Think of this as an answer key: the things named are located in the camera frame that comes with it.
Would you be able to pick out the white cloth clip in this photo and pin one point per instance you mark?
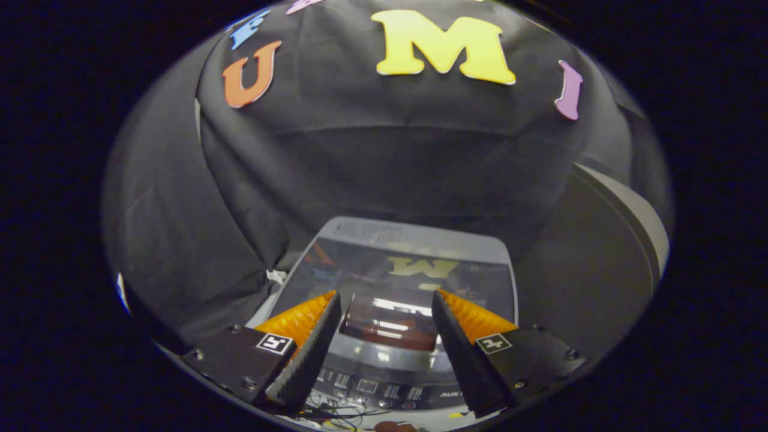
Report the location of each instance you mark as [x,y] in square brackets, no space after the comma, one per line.
[276,276]

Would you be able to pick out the grey washing machine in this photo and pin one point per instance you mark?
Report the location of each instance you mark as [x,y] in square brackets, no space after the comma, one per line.
[384,393]

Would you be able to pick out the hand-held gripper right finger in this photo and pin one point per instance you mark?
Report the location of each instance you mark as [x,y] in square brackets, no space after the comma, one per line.
[462,360]

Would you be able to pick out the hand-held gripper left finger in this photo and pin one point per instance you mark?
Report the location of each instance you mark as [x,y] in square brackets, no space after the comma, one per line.
[312,354]

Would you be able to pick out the black backdrop cloth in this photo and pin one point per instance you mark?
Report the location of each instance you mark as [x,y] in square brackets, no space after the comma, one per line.
[360,150]

